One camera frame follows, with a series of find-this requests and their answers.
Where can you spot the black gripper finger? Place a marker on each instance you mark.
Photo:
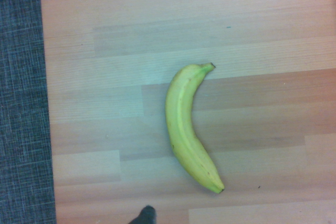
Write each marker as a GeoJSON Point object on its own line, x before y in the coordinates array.
{"type": "Point", "coordinates": [147, 216]}

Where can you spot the yellow banana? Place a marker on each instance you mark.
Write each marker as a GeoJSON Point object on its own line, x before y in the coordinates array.
{"type": "Point", "coordinates": [181, 119]}

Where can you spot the grey woven mat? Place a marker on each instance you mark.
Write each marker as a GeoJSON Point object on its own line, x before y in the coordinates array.
{"type": "Point", "coordinates": [23, 98]}

